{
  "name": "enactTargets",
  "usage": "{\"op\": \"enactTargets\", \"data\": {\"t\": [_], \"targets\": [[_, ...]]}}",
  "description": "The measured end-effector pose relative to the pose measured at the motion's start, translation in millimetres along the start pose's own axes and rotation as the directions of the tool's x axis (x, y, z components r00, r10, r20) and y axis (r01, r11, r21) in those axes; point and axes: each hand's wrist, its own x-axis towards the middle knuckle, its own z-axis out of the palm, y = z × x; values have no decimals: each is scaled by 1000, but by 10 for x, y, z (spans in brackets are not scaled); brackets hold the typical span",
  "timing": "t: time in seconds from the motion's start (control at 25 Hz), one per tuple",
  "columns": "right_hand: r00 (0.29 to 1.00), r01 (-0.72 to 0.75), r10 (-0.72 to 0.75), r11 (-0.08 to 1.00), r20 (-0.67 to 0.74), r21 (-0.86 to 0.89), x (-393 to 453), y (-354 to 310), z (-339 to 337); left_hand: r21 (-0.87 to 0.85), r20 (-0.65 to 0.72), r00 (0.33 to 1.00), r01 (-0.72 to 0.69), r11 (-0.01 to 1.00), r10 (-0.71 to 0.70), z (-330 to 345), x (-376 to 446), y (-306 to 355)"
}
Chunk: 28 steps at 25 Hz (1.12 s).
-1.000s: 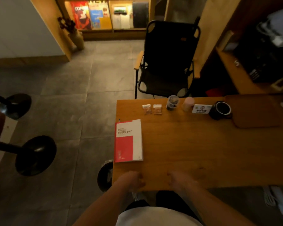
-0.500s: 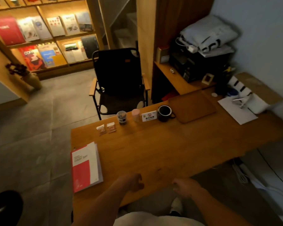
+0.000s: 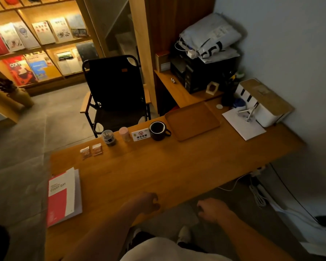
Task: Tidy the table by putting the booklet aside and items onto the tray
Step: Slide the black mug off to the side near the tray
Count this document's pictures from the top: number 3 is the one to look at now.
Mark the white paper sheet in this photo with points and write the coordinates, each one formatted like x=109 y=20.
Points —
x=243 y=126

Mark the person's white shorts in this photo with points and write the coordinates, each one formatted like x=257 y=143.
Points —
x=168 y=251

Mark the small cardboard box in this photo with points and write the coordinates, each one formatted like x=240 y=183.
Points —
x=162 y=61

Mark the wooden tray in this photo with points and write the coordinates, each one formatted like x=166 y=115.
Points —
x=192 y=120

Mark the wooden bookshelf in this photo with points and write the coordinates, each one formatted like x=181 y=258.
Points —
x=46 y=81

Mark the black printer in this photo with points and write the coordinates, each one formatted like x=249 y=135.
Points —
x=202 y=72

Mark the display of magazines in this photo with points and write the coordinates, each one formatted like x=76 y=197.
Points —
x=38 y=48

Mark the white box with wooden lid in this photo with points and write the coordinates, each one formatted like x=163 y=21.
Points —
x=265 y=101

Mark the vase with dried flowers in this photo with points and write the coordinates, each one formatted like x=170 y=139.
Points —
x=12 y=92

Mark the red and white book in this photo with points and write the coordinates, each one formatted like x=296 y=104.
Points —
x=63 y=197

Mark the pink cylindrical container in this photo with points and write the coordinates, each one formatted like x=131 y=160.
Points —
x=124 y=134

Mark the small brown snack packet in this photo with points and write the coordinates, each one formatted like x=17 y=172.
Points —
x=97 y=149
x=85 y=153

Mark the person's right shoe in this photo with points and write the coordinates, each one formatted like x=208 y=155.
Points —
x=184 y=234

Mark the white round coaster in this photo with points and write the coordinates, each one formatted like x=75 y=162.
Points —
x=219 y=106

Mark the blue small object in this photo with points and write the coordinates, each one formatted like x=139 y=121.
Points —
x=239 y=102

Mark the black mug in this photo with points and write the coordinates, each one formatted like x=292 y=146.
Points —
x=158 y=130

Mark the black pen holder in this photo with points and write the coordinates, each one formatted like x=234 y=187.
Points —
x=229 y=92

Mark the person's right fingers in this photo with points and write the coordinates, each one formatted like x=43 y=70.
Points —
x=201 y=209

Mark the grey parcel bag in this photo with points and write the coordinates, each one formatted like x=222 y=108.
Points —
x=210 y=33

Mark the person's right forearm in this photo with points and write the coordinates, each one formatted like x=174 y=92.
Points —
x=252 y=239

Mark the person's right hand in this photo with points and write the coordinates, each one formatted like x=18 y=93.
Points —
x=212 y=209

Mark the person's left hand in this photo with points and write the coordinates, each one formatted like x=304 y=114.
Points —
x=144 y=201

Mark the person's left forearm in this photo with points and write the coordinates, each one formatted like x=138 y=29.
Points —
x=103 y=233

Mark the person's left fingers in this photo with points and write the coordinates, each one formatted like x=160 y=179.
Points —
x=154 y=204

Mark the flat grey mailer bag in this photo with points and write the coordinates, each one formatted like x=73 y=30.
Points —
x=220 y=55

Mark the white no smoking sign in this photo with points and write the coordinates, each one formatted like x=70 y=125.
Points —
x=140 y=134

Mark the small clear jar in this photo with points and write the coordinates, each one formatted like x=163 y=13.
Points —
x=108 y=137

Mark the white metal stand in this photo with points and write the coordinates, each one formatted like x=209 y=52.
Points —
x=249 y=111

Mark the black folding chair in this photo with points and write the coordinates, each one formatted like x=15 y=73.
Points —
x=114 y=92

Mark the small picture frame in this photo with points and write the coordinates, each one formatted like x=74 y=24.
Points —
x=212 y=88

